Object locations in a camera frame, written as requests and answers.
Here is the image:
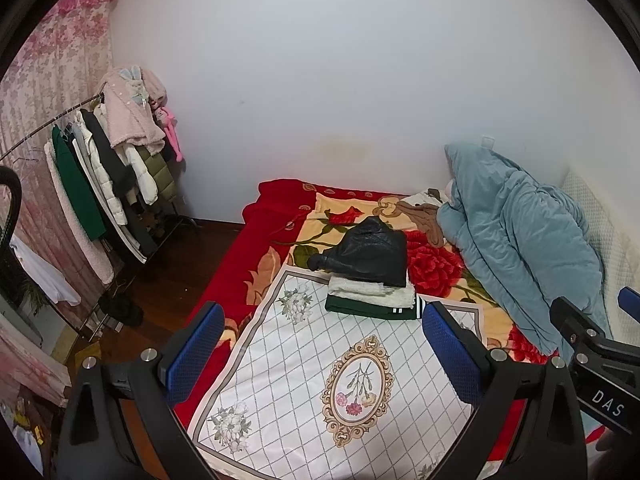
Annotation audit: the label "brown cloth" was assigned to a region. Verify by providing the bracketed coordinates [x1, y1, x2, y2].
[400, 202, 446, 248]

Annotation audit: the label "olive green puffer jacket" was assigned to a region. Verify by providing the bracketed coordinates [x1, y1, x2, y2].
[145, 147, 180, 204]

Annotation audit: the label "pale pink fluffy coat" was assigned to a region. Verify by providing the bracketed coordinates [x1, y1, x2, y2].
[44, 140, 115, 283]

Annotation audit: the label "light blue quilt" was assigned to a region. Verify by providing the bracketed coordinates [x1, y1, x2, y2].
[437, 142, 613, 356]

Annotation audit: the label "black leather jacket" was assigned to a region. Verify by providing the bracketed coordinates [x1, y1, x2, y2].
[306, 216, 408, 288]

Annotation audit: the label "white folded fleece garment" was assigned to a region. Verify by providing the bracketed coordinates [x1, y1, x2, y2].
[327, 275, 417, 309]

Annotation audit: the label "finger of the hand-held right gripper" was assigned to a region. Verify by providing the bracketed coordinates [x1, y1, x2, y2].
[617, 285, 640, 314]
[549, 296, 613, 358]

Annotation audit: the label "pink floral curtain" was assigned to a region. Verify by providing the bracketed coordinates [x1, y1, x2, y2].
[0, 0, 118, 331]

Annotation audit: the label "pink floral fabric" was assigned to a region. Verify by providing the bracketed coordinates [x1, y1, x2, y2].
[0, 305, 71, 407]

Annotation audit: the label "green hanging garment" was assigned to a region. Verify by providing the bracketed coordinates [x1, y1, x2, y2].
[52, 127, 108, 241]

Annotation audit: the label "black hanging coat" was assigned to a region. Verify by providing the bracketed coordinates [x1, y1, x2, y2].
[81, 107, 156, 261]

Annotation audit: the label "cream white pillow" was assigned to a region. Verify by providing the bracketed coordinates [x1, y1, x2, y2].
[560, 167, 640, 341]

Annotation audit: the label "metal clothes rack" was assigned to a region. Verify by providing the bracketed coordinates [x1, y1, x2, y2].
[0, 90, 198, 341]

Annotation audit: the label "white puffer vest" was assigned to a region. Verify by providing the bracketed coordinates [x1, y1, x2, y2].
[72, 112, 128, 226]

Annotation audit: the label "white puffer jacket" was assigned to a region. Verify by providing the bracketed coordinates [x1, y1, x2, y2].
[125, 142, 160, 206]

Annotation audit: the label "pink fleece jacket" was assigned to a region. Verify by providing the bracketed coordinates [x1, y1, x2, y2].
[102, 66, 168, 156]

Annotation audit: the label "black curved tube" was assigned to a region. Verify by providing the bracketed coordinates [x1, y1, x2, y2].
[0, 166, 24, 281]

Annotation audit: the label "green plant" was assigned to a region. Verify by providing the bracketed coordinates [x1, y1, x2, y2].
[15, 275, 48, 312]

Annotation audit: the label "red floral blanket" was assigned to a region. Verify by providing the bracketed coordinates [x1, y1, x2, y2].
[172, 178, 606, 463]

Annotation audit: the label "pink plush toy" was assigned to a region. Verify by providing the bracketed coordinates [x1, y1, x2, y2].
[152, 105, 185, 163]

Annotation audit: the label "white hanging cloth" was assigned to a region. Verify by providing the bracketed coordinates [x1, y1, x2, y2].
[7, 232, 82, 306]

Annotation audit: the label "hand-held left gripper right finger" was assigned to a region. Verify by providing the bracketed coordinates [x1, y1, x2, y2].
[421, 301, 589, 480]

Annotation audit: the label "white diamond-pattern floral cloth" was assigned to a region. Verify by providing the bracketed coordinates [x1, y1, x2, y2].
[187, 265, 501, 480]

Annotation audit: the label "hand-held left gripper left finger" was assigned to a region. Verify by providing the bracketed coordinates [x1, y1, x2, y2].
[57, 301, 226, 480]

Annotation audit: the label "green folded garment striped trim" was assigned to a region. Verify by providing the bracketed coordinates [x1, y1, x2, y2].
[325, 295, 426, 321]

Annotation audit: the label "black shoes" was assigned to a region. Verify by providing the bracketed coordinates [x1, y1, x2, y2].
[97, 292, 145, 329]

